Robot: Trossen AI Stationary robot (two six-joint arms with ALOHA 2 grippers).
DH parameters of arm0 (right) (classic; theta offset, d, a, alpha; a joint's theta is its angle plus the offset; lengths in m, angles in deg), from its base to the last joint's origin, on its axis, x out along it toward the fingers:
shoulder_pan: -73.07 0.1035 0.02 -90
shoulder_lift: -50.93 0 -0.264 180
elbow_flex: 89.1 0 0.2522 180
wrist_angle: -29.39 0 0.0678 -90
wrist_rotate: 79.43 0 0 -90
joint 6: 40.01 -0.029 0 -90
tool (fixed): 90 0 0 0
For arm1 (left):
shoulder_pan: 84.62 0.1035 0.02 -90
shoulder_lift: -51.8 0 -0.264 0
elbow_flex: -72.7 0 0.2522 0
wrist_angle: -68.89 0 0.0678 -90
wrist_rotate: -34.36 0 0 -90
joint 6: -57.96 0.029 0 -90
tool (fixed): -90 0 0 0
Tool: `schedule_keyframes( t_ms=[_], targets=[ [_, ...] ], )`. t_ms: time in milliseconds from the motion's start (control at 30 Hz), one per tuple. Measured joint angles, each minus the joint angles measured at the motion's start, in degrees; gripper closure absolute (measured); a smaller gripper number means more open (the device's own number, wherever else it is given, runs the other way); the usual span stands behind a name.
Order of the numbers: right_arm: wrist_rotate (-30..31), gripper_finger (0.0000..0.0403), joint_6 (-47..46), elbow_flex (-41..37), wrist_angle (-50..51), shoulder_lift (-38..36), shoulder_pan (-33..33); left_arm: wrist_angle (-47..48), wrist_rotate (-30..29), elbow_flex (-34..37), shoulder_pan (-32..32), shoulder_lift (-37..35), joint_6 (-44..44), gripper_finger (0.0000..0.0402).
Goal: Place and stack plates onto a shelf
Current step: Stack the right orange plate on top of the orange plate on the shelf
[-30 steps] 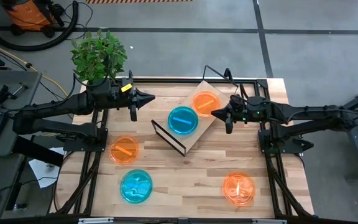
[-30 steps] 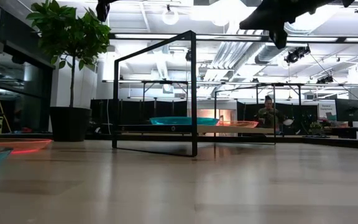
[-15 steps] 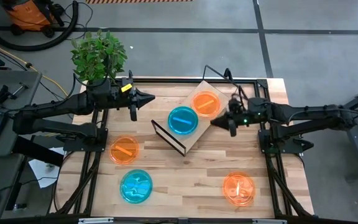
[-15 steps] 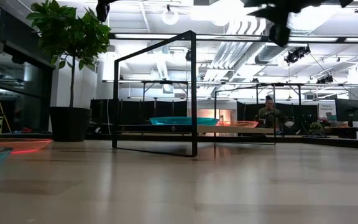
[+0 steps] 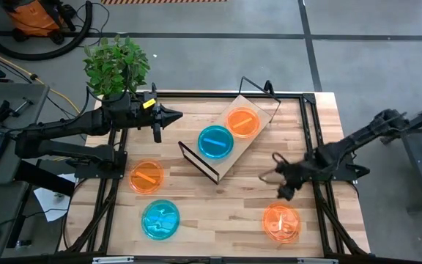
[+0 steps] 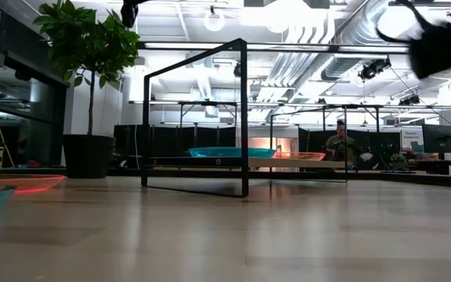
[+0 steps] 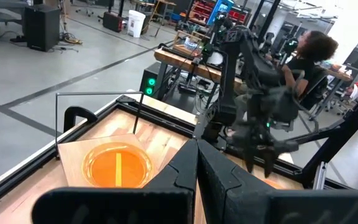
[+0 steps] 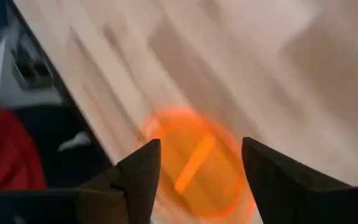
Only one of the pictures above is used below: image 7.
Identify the person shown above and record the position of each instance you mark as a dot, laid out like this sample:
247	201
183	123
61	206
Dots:
303	67

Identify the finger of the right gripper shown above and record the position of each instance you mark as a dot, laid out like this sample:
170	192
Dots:
249	160
269	163

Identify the small wooden crate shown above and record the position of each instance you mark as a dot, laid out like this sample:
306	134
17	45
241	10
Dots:
182	48

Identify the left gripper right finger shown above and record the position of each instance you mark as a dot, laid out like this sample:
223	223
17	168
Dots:
259	208

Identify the black office chair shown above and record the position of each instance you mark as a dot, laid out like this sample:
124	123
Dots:
317	88

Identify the blue board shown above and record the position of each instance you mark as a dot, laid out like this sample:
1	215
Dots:
221	9

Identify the black speaker box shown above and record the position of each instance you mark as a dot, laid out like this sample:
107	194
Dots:
42	28

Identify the white waste bin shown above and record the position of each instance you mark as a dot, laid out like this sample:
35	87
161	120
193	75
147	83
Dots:
136	25

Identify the rack with red bins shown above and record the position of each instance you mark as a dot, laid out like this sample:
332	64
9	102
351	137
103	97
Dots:
200	9

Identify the orange transparent plate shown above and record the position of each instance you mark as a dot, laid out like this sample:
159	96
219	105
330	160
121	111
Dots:
104	168

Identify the black equipment case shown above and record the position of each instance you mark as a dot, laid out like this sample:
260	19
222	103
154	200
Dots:
113	21

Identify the grey table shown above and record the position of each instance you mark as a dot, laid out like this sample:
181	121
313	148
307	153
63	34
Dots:
2	4

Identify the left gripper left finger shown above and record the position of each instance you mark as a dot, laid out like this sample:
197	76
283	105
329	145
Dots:
120	205

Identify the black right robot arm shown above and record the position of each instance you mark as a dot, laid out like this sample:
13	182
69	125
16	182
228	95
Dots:
228	77

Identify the computer tower with green lights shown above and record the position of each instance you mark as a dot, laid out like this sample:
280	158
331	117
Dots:
149	74

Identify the wooden shelf with black frame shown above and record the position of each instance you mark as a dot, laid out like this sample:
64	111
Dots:
73	161

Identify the black aluminium table frame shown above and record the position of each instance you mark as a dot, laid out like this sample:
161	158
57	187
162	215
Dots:
160	116

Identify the black table clamp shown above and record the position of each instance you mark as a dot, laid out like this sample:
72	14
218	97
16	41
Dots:
73	113

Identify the wooden workbench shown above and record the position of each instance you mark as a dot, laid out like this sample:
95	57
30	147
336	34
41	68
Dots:
179	62

